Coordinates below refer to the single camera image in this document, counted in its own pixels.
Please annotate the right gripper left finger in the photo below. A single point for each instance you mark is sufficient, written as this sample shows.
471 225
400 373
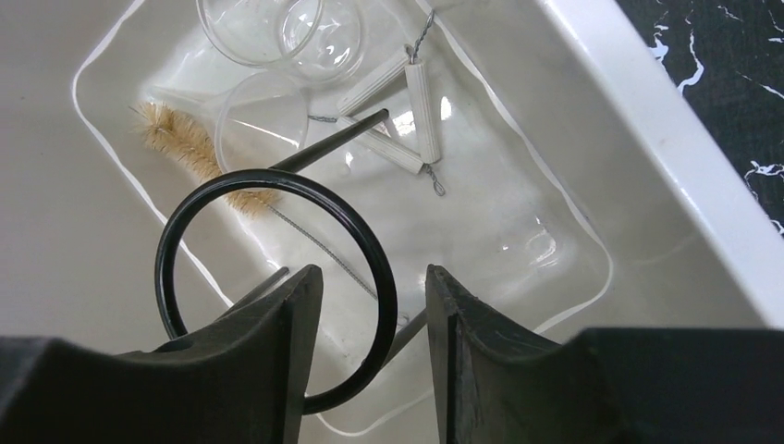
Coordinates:
241 379

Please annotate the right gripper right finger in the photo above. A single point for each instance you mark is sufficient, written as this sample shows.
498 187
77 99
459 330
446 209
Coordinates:
496 381

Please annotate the test tube brush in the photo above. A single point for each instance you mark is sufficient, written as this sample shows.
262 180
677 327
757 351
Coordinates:
182 138

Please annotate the clear plastic funnel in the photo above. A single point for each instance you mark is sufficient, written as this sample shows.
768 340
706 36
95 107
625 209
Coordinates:
255 124

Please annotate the white clay triangle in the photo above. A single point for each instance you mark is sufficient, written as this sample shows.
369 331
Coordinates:
408 136

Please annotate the small clear beaker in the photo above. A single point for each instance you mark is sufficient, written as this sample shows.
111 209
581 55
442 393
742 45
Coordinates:
260 33

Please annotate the beige plastic bin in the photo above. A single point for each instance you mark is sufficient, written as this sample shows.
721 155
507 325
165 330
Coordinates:
582 191

